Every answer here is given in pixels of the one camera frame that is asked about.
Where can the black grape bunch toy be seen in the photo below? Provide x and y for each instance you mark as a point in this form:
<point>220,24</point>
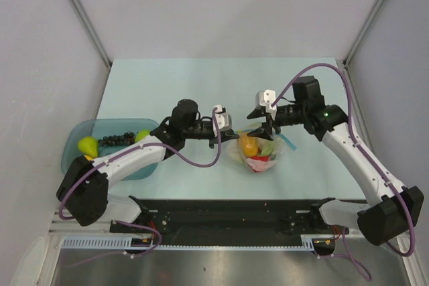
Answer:
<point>125,139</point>

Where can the clear zip top bag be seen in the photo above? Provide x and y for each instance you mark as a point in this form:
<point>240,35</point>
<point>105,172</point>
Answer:
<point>236,156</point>

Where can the red apple toy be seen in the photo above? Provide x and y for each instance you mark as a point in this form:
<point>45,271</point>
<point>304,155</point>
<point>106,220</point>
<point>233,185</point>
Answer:
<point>258,164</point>

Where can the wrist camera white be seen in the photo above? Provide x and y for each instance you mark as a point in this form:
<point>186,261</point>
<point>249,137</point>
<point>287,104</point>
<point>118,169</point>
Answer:
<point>221,120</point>
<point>264,100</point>

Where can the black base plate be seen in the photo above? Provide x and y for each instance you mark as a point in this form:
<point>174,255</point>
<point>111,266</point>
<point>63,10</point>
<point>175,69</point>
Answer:
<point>233,223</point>

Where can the teal plastic tray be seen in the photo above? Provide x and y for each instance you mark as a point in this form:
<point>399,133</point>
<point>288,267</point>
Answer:
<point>99,128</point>

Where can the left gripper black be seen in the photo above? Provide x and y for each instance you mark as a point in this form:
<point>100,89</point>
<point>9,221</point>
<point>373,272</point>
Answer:
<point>226,135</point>

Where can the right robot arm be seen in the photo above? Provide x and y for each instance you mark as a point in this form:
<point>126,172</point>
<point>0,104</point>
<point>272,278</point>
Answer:
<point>390,209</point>

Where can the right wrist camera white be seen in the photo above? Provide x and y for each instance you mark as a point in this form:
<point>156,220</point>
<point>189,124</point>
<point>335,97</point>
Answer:
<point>264,100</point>

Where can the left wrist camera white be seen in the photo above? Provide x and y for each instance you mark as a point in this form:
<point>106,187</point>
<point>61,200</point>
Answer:
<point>221,120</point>

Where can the green apple toy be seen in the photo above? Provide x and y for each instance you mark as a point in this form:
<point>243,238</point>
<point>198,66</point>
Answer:
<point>141,135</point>

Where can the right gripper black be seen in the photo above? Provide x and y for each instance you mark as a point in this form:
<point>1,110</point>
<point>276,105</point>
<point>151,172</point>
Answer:
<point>261,132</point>

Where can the white cable duct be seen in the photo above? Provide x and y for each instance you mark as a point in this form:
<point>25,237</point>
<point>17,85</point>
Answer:
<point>128,243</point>

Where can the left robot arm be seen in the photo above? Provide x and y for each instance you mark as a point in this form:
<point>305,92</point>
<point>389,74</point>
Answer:
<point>84,192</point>

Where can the orange fruit toy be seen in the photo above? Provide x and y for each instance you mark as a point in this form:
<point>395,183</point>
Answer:
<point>248,145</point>

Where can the aluminium frame rail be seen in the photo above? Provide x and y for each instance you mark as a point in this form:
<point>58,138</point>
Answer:
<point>72,227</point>

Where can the green lettuce toy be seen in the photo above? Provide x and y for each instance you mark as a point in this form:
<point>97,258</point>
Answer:
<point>268,148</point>

